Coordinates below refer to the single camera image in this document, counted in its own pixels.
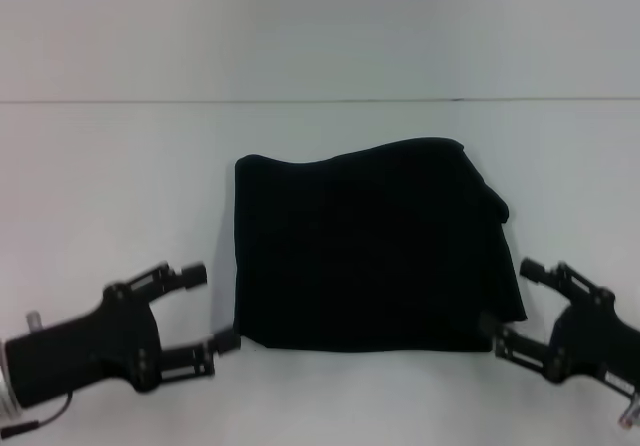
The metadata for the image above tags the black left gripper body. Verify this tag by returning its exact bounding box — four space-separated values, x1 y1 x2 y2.
3 280 164 410

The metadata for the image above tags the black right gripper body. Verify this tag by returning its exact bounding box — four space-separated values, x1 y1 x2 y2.
547 288 640 398

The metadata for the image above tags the black shirt with FREE print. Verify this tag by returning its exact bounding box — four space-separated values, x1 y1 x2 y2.
232 137 529 353

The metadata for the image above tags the left gripper cable with plug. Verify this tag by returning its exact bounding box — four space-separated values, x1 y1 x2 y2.
0 393 76 430

